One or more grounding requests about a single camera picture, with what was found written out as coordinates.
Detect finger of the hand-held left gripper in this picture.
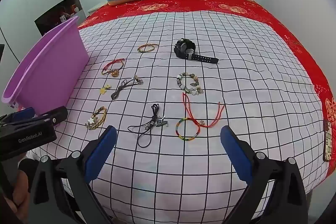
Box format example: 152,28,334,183
34,106,69,127
10,107,35,121

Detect beaded charm bracelet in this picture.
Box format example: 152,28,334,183
176,72,204,95

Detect patterned rectangular object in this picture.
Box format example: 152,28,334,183
323,119,333,162

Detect black cord charm strap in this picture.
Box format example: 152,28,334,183
128,103,169,148

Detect person's left hand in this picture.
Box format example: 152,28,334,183
0,168,30,224

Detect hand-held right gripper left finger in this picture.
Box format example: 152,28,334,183
29,125,118,224

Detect gold green braided bracelet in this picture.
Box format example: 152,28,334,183
137,42,159,53

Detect black wrist watch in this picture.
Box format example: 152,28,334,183
174,38,219,64

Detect red patterned bedsheet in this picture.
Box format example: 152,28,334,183
78,0,336,135

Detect gold bracelet white flower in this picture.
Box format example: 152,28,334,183
85,106,108,130

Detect white black grid sheet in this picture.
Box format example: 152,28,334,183
26,11,330,224

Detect purple plastic basin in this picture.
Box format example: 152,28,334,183
1,15,90,127

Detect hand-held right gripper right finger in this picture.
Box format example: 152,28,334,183
220,125,307,224

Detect grey cord charm strap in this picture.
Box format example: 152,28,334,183
110,76,144,101

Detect red string bracelet gold pendant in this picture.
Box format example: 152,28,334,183
102,59,125,78

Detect white nightstand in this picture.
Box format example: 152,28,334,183
87,2,109,17

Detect red cord multicolour bead bracelet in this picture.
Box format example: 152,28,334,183
175,92,226,141

